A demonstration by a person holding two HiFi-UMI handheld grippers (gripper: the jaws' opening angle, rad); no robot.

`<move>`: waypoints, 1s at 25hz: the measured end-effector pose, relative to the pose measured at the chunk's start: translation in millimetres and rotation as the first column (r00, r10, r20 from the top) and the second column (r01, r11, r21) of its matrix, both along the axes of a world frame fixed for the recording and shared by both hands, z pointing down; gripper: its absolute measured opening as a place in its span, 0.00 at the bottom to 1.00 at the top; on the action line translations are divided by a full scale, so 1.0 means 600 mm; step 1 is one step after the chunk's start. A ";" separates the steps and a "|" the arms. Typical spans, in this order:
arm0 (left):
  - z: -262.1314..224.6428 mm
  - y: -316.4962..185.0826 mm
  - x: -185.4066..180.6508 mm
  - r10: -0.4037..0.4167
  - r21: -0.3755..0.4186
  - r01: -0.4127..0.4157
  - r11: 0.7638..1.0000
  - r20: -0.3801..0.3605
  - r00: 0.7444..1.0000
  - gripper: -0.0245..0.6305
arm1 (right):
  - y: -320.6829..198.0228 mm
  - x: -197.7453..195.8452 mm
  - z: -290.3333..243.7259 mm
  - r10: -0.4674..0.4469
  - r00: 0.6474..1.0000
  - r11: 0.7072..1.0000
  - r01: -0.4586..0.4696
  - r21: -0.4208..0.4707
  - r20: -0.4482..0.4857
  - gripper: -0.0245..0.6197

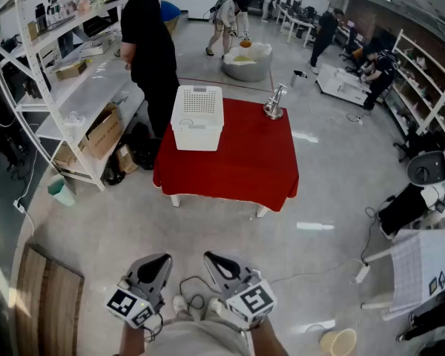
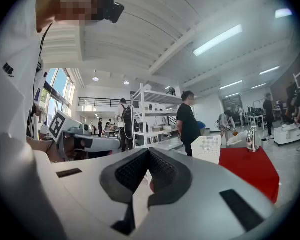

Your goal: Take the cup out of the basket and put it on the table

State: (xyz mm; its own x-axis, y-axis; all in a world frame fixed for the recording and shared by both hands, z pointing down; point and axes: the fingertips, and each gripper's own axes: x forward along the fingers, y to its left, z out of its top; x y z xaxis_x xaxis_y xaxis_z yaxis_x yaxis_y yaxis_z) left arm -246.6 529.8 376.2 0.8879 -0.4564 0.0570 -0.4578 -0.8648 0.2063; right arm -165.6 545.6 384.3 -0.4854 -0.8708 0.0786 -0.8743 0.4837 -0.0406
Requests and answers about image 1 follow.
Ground red tablecloth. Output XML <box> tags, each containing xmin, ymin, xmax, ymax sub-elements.
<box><xmin>152</xmin><ymin>97</ymin><xmax>300</xmax><ymax>214</ymax></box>

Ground small cardboard box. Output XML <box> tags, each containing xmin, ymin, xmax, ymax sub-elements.
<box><xmin>114</xmin><ymin>143</ymin><xmax>139</xmax><ymax>175</ymax></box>

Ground white plastic basket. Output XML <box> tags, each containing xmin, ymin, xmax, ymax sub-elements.
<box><xmin>170</xmin><ymin>85</ymin><xmax>225</xmax><ymax>152</ymax></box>

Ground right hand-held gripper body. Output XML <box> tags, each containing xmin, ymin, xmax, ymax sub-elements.
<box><xmin>221</xmin><ymin>268</ymin><xmax>278</xmax><ymax>328</ymax></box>

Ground white metal shelf rack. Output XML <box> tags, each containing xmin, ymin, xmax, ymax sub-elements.
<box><xmin>0</xmin><ymin>0</ymin><xmax>146</xmax><ymax>192</ymax></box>

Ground black backpack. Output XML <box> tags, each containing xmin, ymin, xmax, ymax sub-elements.
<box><xmin>377</xmin><ymin>182</ymin><xmax>430</xmax><ymax>237</ymax></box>

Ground person's white shirt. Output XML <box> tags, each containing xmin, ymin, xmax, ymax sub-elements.
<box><xmin>142</xmin><ymin>319</ymin><xmax>254</xmax><ymax>356</ymax></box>

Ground person's shoe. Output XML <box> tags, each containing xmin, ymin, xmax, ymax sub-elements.
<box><xmin>172</xmin><ymin>294</ymin><xmax>188</xmax><ymax>315</ymax></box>
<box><xmin>206</xmin><ymin>297</ymin><xmax>224</xmax><ymax>317</ymax></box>

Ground yellow bucket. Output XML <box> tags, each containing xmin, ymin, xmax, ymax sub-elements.
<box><xmin>319</xmin><ymin>327</ymin><xmax>358</xmax><ymax>356</ymax></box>

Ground white open shelf unit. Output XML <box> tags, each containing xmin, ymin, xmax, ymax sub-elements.
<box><xmin>383</xmin><ymin>28</ymin><xmax>445</xmax><ymax>155</ymax></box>

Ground person's right shoe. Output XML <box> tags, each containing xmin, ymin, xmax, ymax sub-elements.
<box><xmin>206</xmin><ymin>297</ymin><xmax>224</xmax><ymax>317</ymax></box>

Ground blue beanbag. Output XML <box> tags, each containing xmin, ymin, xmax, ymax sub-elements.
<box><xmin>159</xmin><ymin>0</ymin><xmax>182</xmax><ymax>22</ymax></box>

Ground white desks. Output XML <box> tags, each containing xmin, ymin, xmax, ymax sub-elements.
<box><xmin>275</xmin><ymin>0</ymin><xmax>317</xmax><ymax>48</ymax></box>

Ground white low cabinet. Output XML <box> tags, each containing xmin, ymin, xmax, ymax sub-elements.
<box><xmin>315</xmin><ymin>63</ymin><xmax>372</xmax><ymax>107</ymax></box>

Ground small black plastic bag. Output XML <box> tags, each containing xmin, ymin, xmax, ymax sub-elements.
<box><xmin>102</xmin><ymin>154</ymin><xmax>127</xmax><ymax>186</ymax></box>

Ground person's left forearm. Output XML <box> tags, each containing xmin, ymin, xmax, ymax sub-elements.
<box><xmin>117</xmin><ymin>323</ymin><xmax>149</xmax><ymax>356</ymax></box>

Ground large cardboard box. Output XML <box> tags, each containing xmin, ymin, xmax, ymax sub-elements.
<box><xmin>82</xmin><ymin>102</ymin><xmax>125</xmax><ymax>161</ymax></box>

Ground teal waste bin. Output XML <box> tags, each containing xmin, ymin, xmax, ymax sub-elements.
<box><xmin>47</xmin><ymin>174</ymin><xmax>76</xmax><ymax>208</ymax></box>

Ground white carton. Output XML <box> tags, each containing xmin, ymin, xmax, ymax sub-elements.
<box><xmin>79</xmin><ymin>38</ymin><xmax>112</xmax><ymax>59</ymax></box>

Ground large black plastic bag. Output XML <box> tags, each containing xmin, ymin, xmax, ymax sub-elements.
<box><xmin>129</xmin><ymin>122</ymin><xmax>163</xmax><ymax>171</ymax></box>

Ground white cable bundle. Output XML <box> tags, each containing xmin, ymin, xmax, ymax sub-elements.
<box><xmin>63</xmin><ymin>111</ymin><xmax>86</xmax><ymax>128</ymax></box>

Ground silver waste bin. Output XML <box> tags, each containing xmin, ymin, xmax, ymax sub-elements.
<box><xmin>290</xmin><ymin>70</ymin><xmax>309</xmax><ymax>96</ymax></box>

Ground grey beanbag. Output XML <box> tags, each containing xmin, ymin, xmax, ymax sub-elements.
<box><xmin>221</xmin><ymin>42</ymin><xmax>274</xmax><ymax>83</ymax></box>

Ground flat cardboard box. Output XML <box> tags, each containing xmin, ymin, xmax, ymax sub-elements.
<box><xmin>53</xmin><ymin>139</ymin><xmax>87</xmax><ymax>168</ymax></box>

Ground black office chair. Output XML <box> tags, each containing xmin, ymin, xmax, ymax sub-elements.
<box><xmin>392</xmin><ymin>130</ymin><xmax>423</xmax><ymax>163</ymax></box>

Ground grey round appliance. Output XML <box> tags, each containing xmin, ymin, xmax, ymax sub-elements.
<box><xmin>406</xmin><ymin>150</ymin><xmax>445</xmax><ymax>189</ymax></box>

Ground person's right forearm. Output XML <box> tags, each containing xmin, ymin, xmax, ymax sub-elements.
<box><xmin>248</xmin><ymin>317</ymin><xmax>289</xmax><ymax>356</ymax></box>

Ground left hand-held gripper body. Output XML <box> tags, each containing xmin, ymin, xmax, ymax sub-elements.
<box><xmin>105</xmin><ymin>277</ymin><xmax>167</xmax><ymax>329</ymax></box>

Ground person's left shoe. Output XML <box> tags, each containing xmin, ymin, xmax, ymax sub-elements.
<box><xmin>172</xmin><ymin>294</ymin><xmax>188</xmax><ymax>315</ymax></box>

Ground table with white cloth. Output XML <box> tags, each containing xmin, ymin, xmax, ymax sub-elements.
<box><xmin>360</xmin><ymin>228</ymin><xmax>445</xmax><ymax>321</ymax></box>

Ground wooden board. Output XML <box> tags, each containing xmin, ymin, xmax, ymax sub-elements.
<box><xmin>14</xmin><ymin>243</ymin><xmax>85</xmax><ymax>356</ymax></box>

